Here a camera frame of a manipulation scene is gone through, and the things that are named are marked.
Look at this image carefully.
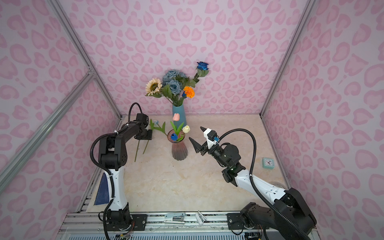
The light blue tulip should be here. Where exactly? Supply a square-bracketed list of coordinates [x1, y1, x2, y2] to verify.
[142, 119, 167, 155]

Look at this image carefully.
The white tulip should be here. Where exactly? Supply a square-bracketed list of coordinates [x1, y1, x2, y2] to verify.
[180, 125, 191, 138]

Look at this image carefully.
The red glass vase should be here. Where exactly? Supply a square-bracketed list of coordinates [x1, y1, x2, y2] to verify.
[168, 130, 188, 161]

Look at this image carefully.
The teal ceramic vase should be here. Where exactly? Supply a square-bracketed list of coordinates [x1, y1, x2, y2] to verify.
[172, 104, 187, 126]

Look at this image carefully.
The cream sunflower stem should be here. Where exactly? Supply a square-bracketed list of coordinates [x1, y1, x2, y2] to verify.
[145, 78, 174, 104]

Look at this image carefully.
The orange carnation stem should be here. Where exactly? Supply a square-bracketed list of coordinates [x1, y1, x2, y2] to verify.
[181, 86, 195, 103]

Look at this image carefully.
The dusty blue rose bouquet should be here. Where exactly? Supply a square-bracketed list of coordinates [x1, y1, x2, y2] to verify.
[162, 70, 188, 107]

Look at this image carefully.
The blue rose stem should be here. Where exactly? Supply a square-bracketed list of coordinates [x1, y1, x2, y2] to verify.
[185, 62, 210, 88]

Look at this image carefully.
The cream pink tulip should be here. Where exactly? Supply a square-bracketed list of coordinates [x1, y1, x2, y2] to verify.
[171, 113, 184, 136]

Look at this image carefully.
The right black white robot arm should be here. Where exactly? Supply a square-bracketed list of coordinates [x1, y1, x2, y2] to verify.
[190, 127, 317, 240]

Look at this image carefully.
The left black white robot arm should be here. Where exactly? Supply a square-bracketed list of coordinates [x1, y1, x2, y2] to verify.
[90, 113, 152, 234]

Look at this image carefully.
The small teal clock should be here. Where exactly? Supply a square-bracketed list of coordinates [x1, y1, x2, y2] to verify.
[262, 157, 275, 170]

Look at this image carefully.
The clear tape roll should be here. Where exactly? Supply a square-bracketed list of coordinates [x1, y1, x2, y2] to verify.
[270, 182, 288, 190]

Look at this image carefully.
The silver stapler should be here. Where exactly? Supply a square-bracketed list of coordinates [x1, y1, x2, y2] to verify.
[164, 212, 186, 225]

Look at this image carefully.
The blue book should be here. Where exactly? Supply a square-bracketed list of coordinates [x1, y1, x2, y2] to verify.
[94, 173, 110, 206]

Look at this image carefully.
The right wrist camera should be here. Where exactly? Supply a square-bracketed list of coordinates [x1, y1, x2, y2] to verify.
[204, 128, 220, 150]

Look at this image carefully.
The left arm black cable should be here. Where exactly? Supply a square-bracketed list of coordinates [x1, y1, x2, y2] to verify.
[127, 102, 144, 124]

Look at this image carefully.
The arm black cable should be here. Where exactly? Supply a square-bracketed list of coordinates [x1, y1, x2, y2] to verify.
[217, 128, 313, 240]
[127, 102, 144, 124]

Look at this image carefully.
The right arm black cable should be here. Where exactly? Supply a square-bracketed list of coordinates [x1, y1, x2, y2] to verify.
[217, 128, 313, 240]

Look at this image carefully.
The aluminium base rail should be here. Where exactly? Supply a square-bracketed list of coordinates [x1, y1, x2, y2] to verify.
[55, 209, 320, 240]

